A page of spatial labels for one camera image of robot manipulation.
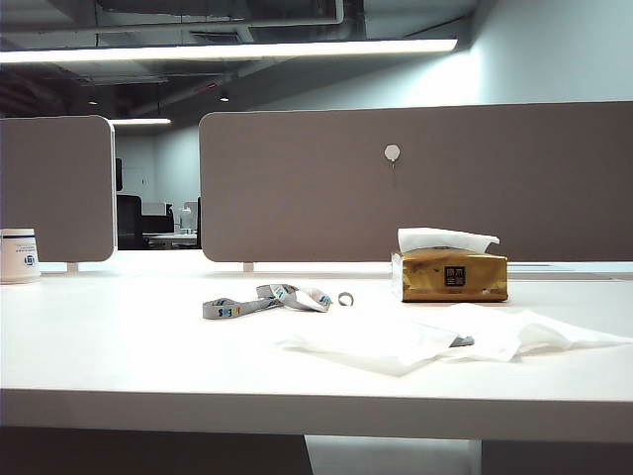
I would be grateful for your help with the grey ceiling duct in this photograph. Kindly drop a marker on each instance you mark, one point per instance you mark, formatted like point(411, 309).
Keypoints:
point(222, 12)

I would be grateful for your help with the gold tissue box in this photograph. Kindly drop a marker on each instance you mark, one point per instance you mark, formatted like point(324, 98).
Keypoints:
point(455, 279)

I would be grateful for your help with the white divider foot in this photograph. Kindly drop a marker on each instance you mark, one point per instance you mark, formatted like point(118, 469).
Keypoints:
point(248, 267)
point(72, 267)

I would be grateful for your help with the short ceiling light strip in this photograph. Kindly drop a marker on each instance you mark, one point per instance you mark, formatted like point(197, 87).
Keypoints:
point(141, 121)

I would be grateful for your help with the black office chair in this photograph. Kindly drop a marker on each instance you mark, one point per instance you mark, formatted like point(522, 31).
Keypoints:
point(128, 220)

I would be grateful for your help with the white pulled tissue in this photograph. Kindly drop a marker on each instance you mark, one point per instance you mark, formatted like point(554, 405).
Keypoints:
point(366, 344)

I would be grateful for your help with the white adhesive hook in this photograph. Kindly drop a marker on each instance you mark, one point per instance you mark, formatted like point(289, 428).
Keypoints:
point(392, 152)

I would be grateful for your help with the long ceiling light strip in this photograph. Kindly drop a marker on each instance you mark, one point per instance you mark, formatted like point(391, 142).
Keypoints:
point(222, 50)

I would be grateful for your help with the narrow brown desk divider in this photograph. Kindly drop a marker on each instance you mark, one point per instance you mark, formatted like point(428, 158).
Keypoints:
point(54, 188)

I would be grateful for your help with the white paper cup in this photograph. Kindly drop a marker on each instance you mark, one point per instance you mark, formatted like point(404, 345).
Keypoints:
point(19, 257)

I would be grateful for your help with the white tissue in box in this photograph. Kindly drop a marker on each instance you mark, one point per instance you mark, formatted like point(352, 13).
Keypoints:
point(440, 238)

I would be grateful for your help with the wide brown desk divider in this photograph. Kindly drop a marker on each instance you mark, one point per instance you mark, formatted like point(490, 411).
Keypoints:
point(321, 188)

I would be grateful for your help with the white tissue sheet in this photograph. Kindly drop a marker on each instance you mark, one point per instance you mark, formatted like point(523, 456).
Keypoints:
point(534, 329)

